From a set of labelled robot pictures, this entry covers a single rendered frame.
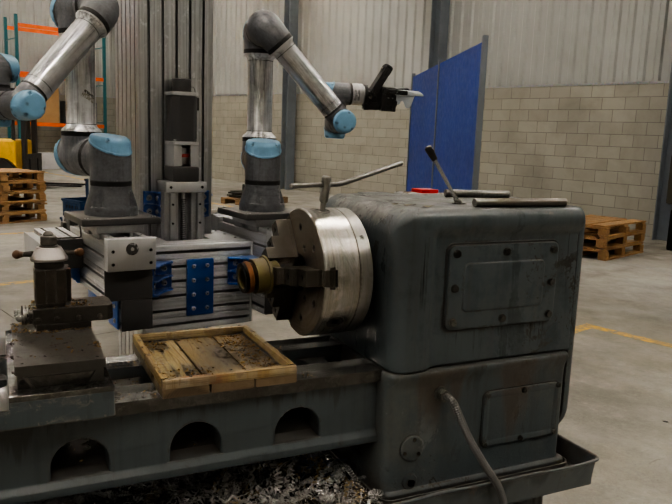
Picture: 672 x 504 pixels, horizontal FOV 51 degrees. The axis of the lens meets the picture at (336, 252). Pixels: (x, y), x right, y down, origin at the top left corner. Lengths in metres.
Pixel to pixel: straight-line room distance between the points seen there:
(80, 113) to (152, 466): 1.09
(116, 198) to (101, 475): 0.84
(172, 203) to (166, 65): 0.44
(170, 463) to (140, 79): 1.22
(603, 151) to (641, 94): 1.07
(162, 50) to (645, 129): 10.55
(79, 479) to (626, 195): 11.43
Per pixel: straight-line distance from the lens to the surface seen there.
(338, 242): 1.62
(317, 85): 2.33
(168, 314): 2.20
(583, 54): 13.01
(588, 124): 12.79
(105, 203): 2.10
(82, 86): 2.23
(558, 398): 2.03
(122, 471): 1.59
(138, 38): 2.33
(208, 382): 1.53
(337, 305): 1.63
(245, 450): 1.65
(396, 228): 1.61
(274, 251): 1.71
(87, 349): 1.52
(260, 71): 2.44
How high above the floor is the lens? 1.42
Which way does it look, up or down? 9 degrees down
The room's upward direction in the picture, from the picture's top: 2 degrees clockwise
